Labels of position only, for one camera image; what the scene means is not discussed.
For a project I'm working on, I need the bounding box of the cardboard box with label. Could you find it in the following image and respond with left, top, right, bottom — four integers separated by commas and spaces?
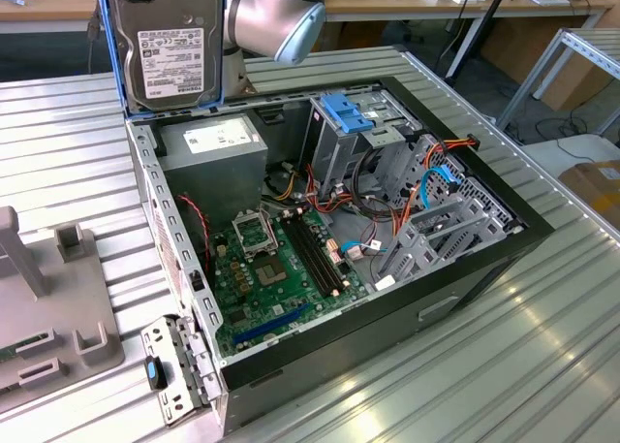
556, 159, 620, 231

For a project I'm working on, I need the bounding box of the black blue bracket latch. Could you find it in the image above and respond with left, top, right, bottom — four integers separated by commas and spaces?
143, 355, 169, 391

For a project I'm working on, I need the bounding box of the blue drive bay latch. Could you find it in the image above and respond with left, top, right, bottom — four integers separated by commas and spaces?
319, 93, 382, 137

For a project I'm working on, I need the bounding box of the grey parts rack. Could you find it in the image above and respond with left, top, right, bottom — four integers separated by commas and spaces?
0, 205, 126, 415

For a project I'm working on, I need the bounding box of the hard disk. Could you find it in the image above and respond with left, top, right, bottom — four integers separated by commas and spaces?
94, 0, 227, 119

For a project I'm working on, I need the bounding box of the orange red power wire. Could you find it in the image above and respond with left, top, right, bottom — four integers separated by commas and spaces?
389, 133, 481, 238

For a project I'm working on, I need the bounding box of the yellow black wire bundle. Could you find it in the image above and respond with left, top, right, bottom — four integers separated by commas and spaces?
263, 161, 311, 206

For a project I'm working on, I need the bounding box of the CPU socket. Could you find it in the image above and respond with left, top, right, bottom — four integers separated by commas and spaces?
231, 208, 280, 260

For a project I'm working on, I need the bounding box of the aluminium shelf frame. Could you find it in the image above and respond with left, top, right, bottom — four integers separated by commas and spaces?
496, 25, 620, 139

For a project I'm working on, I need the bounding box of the red orange wire bundle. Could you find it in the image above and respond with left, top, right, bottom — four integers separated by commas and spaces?
304, 164, 362, 216

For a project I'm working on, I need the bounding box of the wooden desk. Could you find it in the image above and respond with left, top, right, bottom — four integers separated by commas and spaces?
323, 0, 620, 25
0, 0, 98, 35

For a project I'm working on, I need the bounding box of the black round cable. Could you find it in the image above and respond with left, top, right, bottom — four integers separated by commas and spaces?
351, 149, 403, 216

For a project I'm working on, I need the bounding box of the grey optical drive cage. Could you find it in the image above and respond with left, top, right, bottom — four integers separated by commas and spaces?
297, 91, 422, 197

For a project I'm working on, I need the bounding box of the long blue data wire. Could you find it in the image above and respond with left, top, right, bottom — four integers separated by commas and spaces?
418, 164, 461, 216

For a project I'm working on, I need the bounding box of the square chipset chip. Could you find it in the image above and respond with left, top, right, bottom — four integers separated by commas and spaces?
256, 261, 293, 290

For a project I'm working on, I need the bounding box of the grey power supply unit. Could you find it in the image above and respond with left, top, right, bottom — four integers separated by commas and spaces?
157, 112, 270, 231

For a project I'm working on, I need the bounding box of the black PC case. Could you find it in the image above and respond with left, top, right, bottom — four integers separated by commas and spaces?
123, 76, 556, 437

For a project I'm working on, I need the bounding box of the white low table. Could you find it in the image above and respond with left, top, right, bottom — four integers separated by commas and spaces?
522, 132, 620, 173

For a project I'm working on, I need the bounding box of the green motherboard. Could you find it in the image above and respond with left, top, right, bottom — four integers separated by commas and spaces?
207, 205, 372, 360

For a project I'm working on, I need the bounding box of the green RAM stick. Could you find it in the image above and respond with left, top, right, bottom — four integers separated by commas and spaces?
0, 340, 25, 364

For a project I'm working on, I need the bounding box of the black RAM slot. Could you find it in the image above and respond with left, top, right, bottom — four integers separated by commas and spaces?
294, 212, 350, 292
282, 216, 335, 299

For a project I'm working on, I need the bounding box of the blue expansion slot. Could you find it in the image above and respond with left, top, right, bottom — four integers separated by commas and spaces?
232, 301, 314, 347

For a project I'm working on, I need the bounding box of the red black twisted wire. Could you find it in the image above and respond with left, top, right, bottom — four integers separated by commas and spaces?
176, 194, 213, 274

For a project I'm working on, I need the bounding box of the grey slot bracket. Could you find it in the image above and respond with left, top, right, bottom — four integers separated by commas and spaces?
139, 314, 229, 425

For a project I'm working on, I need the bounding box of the large cardboard box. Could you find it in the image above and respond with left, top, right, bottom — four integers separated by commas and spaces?
479, 16, 619, 112

